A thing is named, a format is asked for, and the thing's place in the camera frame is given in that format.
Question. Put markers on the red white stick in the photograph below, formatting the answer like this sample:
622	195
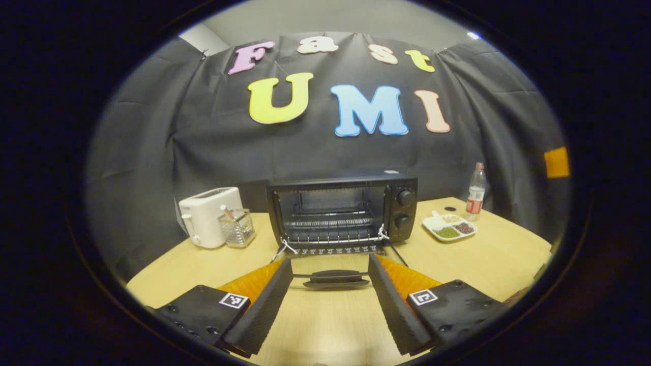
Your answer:
226	211

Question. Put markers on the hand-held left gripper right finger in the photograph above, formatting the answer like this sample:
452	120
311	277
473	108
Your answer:
394	310

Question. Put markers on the clear glass holder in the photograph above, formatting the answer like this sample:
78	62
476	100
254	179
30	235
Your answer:
239	231

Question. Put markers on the black electric oven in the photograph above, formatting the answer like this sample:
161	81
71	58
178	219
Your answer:
409	211

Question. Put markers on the clear plastic bottle red label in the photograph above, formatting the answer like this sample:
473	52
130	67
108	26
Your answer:
475	195

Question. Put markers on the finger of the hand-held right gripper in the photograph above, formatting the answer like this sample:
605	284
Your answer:
557	162

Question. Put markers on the white toaster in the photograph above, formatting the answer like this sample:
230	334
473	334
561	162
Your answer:
208	213

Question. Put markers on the black backdrop cloth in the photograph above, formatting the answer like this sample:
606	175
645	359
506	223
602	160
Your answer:
203	142

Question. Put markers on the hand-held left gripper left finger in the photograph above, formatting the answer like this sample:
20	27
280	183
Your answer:
264	310

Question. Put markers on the white divided plate with beans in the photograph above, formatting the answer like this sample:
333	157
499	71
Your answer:
437	222

